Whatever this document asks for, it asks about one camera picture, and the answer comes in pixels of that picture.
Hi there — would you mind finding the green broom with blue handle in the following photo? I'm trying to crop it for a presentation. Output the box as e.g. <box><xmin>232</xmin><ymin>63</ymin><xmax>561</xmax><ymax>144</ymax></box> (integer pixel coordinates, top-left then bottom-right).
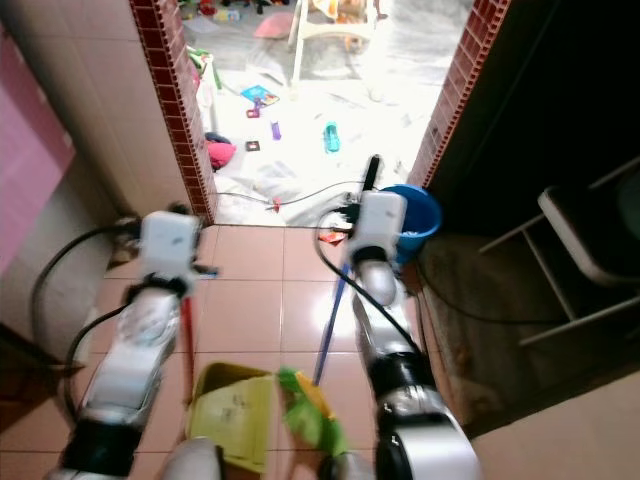
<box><xmin>275</xmin><ymin>262</ymin><xmax>356</xmax><ymax>461</ymax></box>

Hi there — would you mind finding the yellow dustpan with red handle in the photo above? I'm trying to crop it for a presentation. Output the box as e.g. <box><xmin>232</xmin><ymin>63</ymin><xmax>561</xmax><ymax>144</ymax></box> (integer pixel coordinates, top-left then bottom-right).
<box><xmin>180</xmin><ymin>292</ymin><xmax>287</xmax><ymax>475</ymax></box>

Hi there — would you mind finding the teal plastic bottle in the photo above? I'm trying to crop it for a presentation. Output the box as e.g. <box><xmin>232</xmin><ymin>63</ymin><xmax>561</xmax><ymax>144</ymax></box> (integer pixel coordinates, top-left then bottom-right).
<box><xmin>322</xmin><ymin>121</ymin><xmax>342</xmax><ymax>154</ymax></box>

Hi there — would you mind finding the pink red bag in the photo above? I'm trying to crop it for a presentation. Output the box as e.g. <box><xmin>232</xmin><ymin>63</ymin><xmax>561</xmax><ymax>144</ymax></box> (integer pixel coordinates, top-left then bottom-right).
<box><xmin>205</xmin><ymin>132</ymin><xmax>238</xmax><ymax>171</ymax></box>

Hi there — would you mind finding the blue plastic bucket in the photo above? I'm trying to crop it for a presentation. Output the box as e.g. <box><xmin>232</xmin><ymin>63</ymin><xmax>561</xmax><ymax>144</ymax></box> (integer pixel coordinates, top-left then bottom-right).
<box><xmin>380</xmin><ymin>183</ymin><xmax>444</xmax><ymax>265</ymax></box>

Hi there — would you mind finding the blue picture book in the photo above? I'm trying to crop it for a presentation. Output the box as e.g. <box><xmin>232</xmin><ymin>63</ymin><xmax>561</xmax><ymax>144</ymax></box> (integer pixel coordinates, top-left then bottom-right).
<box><xmin>240</xmin><ymin>85</ymin><xmax>281</xmax><ymax>109</ymax></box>

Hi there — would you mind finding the white plastic chair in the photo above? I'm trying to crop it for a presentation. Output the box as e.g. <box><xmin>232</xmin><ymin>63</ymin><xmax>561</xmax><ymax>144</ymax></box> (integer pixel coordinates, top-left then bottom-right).
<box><xmin>290</xmin><ymin>0</ymin><xmax>386</xmax><ymax>83</ymax></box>

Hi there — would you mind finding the grey metal shelf rack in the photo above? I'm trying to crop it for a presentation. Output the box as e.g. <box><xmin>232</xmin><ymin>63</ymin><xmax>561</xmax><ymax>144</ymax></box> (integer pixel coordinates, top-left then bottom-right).
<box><xmin>478</xmin><ymin>155</ymin><xmax>640</xmax><ymax>349</ymax></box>

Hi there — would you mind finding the grey robot leg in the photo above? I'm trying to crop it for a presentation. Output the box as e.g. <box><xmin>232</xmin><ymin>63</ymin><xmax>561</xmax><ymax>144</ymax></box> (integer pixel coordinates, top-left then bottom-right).
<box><xmin>160</xmin><ymin>438</ymin><xmax>229</xmax><ymax>480</ymax></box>

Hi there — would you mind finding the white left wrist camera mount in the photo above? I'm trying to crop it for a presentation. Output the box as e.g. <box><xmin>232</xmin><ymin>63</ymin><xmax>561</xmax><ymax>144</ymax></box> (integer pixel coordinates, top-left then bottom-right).
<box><xmin>138</xmin><ymin>212</ymin><xmax>201</xmax><ymax>283</ymax></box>

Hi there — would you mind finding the thin black floor cable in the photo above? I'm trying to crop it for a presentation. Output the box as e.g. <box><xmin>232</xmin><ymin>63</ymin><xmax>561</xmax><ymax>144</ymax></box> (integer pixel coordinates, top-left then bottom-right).
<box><xmin>218</xmin><ymin>180</ymin><xmax>366</xmax><ymax>213</ymax></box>

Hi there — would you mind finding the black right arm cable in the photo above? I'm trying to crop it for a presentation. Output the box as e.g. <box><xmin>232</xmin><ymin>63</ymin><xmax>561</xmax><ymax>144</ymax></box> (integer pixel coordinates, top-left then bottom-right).
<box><xmin>312</xmin><ymin>205</ymin><xmax>426</xmax><ymax>356</ymax></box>

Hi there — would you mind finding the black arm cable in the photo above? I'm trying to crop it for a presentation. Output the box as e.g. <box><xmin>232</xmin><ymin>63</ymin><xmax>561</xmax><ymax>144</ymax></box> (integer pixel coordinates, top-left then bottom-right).
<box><xmin>30</xmin><ymin>226</ymin><xmax>146</xmax><ymax>401</ymax></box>
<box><xmin>312</xmin><ymin>205</ymin><xmax>426</xmax><ymax>356</ymax></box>

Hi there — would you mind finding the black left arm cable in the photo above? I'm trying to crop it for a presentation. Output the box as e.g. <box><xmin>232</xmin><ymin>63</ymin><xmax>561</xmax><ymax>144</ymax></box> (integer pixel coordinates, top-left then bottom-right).
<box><xmin>30</xmin><ymin>226</ymin><xmax>146</xmax><ymax>401</ymax></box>

